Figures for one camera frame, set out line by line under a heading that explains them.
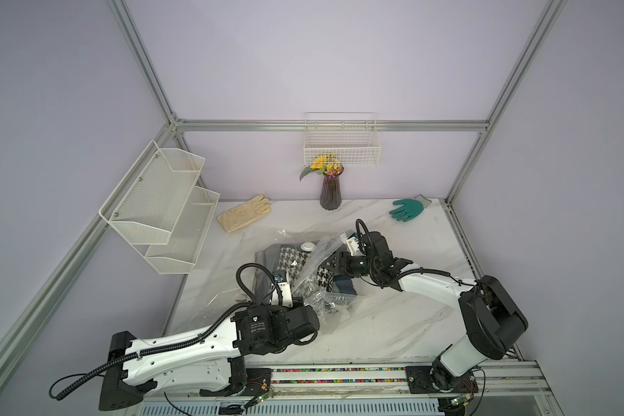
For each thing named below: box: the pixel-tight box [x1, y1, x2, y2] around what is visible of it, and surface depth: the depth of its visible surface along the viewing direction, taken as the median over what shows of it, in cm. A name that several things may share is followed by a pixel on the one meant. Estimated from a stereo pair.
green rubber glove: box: [389, 194, 432, 222], surface depth 120 cm
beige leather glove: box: [216, 194, 272, 234], surface depth 117 cm
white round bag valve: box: [299, 241, 316, 253], surface depth 89 cm
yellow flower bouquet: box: [299, 154, 345, 182], surface depth 103 cm
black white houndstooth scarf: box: [276, 247, 335, 293], surface depth 83 cm
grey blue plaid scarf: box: [332, 273, 358, 295], surface depth 84 cm
